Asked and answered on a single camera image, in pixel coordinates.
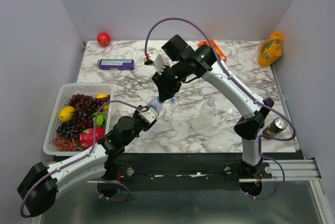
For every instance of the red toy fruit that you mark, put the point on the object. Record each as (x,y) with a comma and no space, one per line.
(87,137)

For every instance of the aluminium rail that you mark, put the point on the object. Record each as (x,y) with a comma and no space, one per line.
(295,170)

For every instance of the orange razor box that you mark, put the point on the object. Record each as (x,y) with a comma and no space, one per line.
(217,49)

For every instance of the white plastic basket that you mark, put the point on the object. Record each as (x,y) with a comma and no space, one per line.
(60,146)

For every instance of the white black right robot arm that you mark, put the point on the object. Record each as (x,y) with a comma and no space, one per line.
(204,64)

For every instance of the black gold can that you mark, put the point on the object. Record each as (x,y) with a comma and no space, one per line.
(275,127)

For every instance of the clear bottle blue label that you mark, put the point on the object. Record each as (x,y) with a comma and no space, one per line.
(155,104)

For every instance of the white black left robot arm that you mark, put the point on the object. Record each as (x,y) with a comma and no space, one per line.
(44,183)

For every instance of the purple white box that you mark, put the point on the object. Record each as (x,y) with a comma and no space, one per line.
(116,64)

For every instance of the dark grape bunch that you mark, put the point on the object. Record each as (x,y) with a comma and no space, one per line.
(66,129)

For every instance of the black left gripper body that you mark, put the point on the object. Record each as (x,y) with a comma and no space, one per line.
(139,124)

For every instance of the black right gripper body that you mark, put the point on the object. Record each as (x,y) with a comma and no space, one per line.
(170,77)

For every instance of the green toy fruit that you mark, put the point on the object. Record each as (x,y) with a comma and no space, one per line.
(100,118)

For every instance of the red apple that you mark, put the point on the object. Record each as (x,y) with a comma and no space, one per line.
(103,39)

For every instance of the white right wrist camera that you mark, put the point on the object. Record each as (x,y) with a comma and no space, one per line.
(159,63)

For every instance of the yellow lemon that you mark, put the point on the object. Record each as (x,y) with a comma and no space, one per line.
(65,114)
(103,98)

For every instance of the yellow snack bag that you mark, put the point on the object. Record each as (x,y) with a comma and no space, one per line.
(271,49)

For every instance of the red grape bunch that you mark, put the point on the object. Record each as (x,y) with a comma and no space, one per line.
(84,106)

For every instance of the black mounting rail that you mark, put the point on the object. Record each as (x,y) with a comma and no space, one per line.
(183,171)

